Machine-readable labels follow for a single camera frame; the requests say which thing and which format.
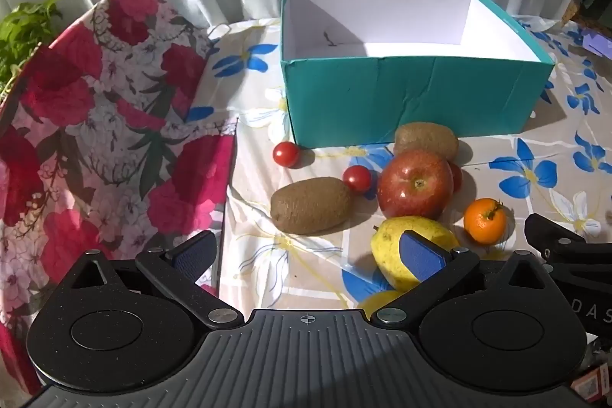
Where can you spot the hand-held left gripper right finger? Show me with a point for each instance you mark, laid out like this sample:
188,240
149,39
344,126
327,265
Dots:
423,260

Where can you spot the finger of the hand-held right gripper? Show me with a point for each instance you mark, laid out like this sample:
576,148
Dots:
550,233

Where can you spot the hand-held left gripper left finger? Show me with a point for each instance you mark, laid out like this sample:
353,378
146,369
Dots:
193,254

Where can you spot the smooth yellow pear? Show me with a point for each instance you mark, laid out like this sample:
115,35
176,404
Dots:
389,245

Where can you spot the speckled yellow pear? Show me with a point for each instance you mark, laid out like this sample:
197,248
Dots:
377,301

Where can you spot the orange mandarin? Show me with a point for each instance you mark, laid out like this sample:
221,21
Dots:
484,221

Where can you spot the red apple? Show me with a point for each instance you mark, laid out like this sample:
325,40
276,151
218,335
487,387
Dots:
413,185

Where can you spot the red cherry tomato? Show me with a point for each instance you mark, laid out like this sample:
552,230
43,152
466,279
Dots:
356,177
457,177
286,153

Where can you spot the brown kiwi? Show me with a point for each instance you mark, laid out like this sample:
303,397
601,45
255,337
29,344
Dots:
311,205
425,140

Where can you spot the teal cardboard box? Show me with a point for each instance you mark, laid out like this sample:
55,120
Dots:
411,102

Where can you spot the blue floral tablecloth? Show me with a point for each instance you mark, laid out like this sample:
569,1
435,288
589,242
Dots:
535,150

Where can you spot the red packet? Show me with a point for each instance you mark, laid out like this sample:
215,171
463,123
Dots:
593,384

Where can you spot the purple paper piece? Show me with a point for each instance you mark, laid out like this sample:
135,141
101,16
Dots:
597,44

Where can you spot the green leafy plant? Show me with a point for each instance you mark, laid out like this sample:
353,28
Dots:
26,30

